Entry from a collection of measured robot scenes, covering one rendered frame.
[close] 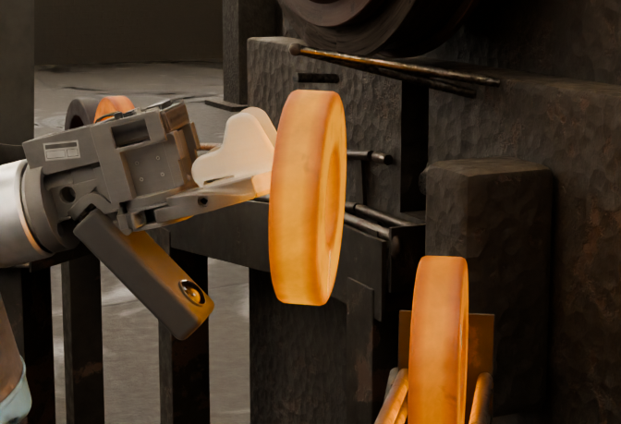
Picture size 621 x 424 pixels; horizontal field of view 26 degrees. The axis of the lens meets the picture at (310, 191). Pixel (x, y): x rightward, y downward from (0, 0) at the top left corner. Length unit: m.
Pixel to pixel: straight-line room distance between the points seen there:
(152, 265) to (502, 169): 0.39
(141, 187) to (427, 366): 0.24
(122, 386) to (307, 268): 2.27
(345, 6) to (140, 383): 1.91
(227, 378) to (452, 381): 2.30
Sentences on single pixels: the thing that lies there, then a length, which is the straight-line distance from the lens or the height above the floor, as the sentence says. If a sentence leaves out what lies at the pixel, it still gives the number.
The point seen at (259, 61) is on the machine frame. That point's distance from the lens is 1.88.
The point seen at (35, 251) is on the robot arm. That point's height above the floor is 0.78.
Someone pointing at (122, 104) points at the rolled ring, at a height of 0.74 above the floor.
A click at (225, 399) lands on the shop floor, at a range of 3.05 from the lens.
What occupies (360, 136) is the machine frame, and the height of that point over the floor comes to 0.78.
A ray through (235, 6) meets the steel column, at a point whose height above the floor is 0.63.
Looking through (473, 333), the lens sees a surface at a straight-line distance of 1.05.
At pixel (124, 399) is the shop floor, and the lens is 3.07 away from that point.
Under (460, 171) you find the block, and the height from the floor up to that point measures 0.80.
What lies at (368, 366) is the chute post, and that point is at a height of 0.57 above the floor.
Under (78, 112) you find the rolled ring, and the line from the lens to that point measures 2.47.
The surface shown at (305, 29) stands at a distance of 1.51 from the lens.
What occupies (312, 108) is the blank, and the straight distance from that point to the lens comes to 0.92.
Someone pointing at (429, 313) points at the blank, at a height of 0.76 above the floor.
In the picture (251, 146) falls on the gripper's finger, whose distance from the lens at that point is 0.94.
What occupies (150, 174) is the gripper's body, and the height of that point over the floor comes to 0.84.
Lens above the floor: 1.00
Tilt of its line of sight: 10 degrees down
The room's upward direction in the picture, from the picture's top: straight up
